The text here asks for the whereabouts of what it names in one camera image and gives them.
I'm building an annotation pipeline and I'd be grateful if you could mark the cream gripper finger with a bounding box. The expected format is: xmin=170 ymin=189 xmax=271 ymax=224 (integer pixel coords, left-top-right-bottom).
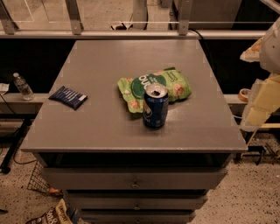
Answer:
xmin=240 ymin=38 xmax=263 ymax=62
xmin=240 ymin=74 xmax=280 ymax=132

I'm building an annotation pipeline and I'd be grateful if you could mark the blue pepsi can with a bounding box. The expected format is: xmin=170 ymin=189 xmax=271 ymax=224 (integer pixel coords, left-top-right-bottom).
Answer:
xmin=143 ymin=83 xmax=169 ymax=129

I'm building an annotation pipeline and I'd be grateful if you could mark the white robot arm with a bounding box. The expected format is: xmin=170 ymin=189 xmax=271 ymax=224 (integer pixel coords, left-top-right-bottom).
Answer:
xmin=240 ymin=18 xmax=280 ymax=132

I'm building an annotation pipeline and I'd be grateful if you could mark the roll of tape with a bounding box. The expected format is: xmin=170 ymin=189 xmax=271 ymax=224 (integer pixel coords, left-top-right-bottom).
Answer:
xmin=238 ymin=88 xmax=251 ymax=102

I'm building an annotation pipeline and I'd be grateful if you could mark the green snack bag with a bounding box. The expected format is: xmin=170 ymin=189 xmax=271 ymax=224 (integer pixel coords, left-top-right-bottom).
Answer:
xmin=117 ymin=67 xmax=192 ymax=113

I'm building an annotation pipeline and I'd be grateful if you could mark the grey drawer cabinet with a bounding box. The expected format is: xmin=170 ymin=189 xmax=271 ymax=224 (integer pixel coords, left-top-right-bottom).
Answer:
xmin=20 ymin=38 xmax=249 ymax=224

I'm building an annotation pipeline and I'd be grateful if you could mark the dark blue snack packet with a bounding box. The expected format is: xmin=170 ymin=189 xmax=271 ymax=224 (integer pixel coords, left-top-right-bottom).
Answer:
xmin=49 ymin=86 xmax=88 ymax=110

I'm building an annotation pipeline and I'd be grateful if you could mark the middle grey drawer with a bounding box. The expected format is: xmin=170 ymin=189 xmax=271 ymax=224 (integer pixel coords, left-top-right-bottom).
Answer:
xmin=64 ymin=190 xmax=207 ymax=210

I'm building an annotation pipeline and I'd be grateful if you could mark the grey drawer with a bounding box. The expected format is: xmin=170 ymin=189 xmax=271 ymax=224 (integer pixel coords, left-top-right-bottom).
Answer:
xmin=64 ymin=190 xmax=207 ymax=210
xmin=80 ymin=210 xmax=195 ymax=224
xmin=41 ymin=167 xmax=227 ymax=190

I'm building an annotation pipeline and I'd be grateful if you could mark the bottom grey drawer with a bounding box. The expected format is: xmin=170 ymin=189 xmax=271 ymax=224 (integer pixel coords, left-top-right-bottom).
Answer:
xmin=80 ymin=210 xmax=195 ymax=224

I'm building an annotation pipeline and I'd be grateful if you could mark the top grey drawer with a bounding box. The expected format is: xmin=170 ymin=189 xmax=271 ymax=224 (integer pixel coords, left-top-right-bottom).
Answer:
xmin=41 ymin=167 xmax=227 ymax=190

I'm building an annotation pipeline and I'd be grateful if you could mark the clear plastic water bottle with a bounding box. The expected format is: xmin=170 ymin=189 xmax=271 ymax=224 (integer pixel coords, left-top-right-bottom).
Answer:
xmin=13 ymin=73 xmax=34 ymax=101

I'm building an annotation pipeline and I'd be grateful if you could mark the brown snack bag on floor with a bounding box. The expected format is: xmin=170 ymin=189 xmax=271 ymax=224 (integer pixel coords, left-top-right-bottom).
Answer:
xmin=25 ymin=199 xmax=73 ymax=224

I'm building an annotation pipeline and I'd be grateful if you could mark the white paper sheet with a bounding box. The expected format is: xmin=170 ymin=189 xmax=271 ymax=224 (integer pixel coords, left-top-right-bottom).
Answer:
xmin=0 ymin=83 xmax=10 ymax=95

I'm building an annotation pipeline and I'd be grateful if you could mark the yellow stand frame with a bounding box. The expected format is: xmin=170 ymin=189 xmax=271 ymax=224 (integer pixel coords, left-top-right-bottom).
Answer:
xmin=244 ymin=123 xmax=280 ymax=157

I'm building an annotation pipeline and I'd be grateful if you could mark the wire mesh basket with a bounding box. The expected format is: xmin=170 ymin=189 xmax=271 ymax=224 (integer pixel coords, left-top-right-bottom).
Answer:
xmin=27 ymin=162 xmax=63 ymax=197

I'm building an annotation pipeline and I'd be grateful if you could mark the metal railing frame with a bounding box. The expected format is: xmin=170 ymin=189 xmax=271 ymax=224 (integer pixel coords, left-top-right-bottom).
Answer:
xmin=0 ymin=0 xmax=279 ymax=39

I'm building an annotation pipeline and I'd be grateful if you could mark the black cable on floor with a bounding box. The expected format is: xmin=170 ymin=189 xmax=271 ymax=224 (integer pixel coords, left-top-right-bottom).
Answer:
xmin=0 ymin=93 xmax=38 ymax=175

